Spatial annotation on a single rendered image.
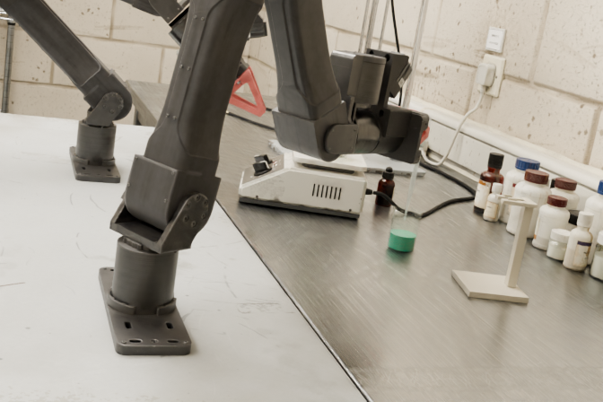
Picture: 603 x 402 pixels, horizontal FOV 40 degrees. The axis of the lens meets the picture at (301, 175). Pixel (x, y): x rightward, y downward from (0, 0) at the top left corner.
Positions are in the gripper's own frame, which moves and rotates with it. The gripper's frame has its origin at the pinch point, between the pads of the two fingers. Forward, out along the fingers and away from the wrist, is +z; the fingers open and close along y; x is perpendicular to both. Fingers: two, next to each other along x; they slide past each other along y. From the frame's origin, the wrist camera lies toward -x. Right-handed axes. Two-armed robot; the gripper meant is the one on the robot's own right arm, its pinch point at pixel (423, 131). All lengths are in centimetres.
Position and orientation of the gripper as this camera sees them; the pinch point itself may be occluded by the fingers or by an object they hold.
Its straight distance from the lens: 119.8
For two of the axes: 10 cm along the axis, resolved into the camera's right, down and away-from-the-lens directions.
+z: 6.4, -0.4, 7.7
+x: -1.7, 9.6, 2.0
